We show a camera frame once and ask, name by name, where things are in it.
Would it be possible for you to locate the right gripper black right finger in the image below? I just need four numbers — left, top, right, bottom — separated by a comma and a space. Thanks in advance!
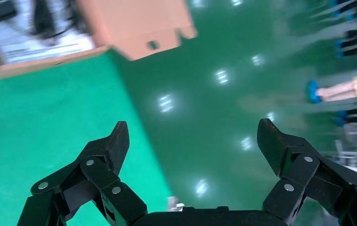
256, 118, 357, 226

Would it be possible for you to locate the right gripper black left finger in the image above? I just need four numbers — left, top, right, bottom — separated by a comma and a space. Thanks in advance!
17, 121, 148, 226

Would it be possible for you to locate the black data cable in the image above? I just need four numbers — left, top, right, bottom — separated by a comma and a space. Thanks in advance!
32, 0, 56, 36

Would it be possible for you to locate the open brown cardboard box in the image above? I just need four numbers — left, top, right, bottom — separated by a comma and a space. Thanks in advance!
0, 0, 198, 79

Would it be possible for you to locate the blue shoe cover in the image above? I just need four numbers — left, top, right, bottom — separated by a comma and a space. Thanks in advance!
306, 80, 322, 105
335, 110, 348, 128
334, 39, 345, 60

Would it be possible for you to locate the green table mat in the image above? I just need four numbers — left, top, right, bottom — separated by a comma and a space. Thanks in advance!
0, 51, 173, 226

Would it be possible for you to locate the person in pink trousers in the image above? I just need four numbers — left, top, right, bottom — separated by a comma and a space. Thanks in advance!
317, 72, 357, 103

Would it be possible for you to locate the white printed paper sheet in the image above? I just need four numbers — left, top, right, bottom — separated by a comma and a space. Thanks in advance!
0, 0, 96, 65

